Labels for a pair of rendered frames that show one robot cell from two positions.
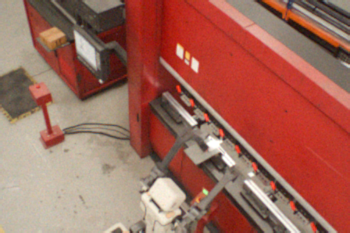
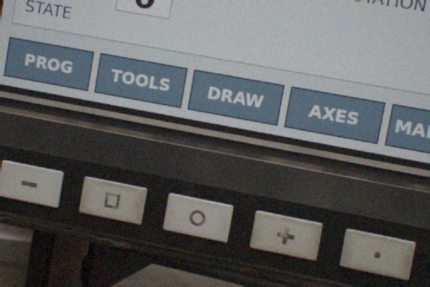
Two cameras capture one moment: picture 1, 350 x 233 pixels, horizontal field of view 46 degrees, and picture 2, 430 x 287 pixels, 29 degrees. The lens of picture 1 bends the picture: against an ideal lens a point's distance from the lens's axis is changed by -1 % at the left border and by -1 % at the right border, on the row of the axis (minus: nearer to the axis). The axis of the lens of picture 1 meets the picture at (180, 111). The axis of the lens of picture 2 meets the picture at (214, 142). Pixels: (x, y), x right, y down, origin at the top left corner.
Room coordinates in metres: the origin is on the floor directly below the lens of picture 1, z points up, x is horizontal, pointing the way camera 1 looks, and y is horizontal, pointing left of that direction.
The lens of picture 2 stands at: (2.58, 1.20, 1.35)
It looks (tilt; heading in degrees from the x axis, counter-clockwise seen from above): 5 degrees down; 323
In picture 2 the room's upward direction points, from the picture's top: 10 degrees clockwise
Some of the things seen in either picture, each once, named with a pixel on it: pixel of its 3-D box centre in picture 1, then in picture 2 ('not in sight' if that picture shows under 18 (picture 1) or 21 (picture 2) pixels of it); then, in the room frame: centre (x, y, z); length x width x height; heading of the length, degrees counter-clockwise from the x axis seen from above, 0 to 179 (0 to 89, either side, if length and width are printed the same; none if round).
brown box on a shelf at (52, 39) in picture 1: (51, 37); not in sight; (3.59, 1.46, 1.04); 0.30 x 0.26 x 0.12; 43
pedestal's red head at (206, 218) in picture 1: (205, 206); not in sight; (1.87, -0.28, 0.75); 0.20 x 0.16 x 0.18; 52
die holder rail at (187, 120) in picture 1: (179, 111); not in sight; (2.77, 0.01, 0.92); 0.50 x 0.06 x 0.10; 39
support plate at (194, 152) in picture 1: (201, 151); not in sight; (2.25, -0.22, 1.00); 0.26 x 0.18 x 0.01; 129
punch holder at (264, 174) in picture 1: (266, 172); not in sight; (1.90, -0.69, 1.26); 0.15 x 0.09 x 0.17; 39
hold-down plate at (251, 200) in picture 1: (254, 203); not in sight; (1.84, -0.67, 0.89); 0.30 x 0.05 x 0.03; 39
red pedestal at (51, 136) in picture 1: (45, 115); not in sight; (3.01, 1.46, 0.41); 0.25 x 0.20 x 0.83; 129
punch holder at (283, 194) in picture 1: (284, 191); not in sight; (1.74, -0.82, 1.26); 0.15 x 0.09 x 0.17; 39
